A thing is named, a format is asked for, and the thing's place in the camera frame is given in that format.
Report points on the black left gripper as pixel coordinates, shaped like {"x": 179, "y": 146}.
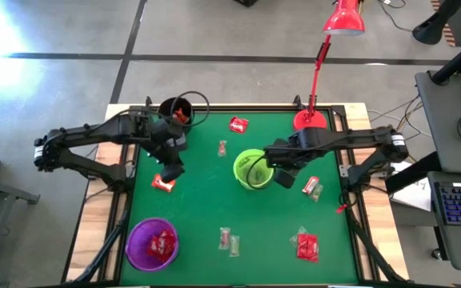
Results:
{"x": 168, "y": 146}

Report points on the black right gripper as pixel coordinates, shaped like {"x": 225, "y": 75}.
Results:
{"x": 286, "y": 154}

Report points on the red candies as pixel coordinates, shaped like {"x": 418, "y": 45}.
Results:
{"x": 159, "y": 185}

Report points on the orange candy packet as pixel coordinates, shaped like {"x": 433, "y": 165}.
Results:
{"x": 180, "y": 116}

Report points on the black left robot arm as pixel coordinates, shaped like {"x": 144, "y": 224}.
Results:
{"x": 86, "y": 132}

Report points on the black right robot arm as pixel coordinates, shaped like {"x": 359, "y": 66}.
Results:
{"x": 354, "y": 138}

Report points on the red white candy packet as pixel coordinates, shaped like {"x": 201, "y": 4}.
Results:
{"x": 310, "y": 185}

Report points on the large red candy packet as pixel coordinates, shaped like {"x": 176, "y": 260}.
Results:
{"x": 307, "y": 248}

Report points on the clear wrapped green candy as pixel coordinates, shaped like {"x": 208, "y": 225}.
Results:
{"x": 234, "y": 245}

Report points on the lime green plastic bucket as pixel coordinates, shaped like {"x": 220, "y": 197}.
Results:
{"x": 242, "y": 160}

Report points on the green table mat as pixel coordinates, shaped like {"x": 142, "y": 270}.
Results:
{"x": 206, "y": 216}

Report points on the red desk lamp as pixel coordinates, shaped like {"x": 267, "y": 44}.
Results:
{"x": 310, "y": 120}

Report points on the small red connector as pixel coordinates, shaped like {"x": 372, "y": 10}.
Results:
{"x": 341, "y": 208}

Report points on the black plastic bucket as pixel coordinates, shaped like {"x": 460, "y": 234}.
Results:
{"x": 164, "y": 106}

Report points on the black clamp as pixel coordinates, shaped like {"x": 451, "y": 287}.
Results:
{"x": 148, "y": 102}
{"x": 297, "y": 101}

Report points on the purple plastic bucket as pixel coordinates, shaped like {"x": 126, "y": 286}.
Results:
{"x": 138, "y": 244}

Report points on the black desk beam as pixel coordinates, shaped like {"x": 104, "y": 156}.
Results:
{"x": 414, "y": 172}

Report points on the white paper sheet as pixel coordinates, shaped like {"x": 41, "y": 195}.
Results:
{"x": 414, "y": 196}

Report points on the grey metal stand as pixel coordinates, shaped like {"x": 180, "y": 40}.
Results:
{"x": 6, "y": 190}

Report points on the grey side desk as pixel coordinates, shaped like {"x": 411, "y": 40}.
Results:
{"x": 442, "y": 120}

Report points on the black caster wheel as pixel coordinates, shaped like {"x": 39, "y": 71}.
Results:
{"x": 437, "y": 254}

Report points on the black backlit keyboard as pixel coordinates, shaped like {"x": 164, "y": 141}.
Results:
{"x": 460, "y": 204}

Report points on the black monitor pole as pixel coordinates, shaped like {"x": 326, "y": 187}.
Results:
{"x": 454, "y": 64}

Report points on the black stand leg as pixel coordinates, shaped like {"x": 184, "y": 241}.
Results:
{"x": 428, "y": 32}

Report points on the striped mat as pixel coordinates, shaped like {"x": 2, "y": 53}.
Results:
{"x": 450, "y": 36}

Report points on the black metal table frame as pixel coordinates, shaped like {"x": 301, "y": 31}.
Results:
{"x": 254, "y": 107}

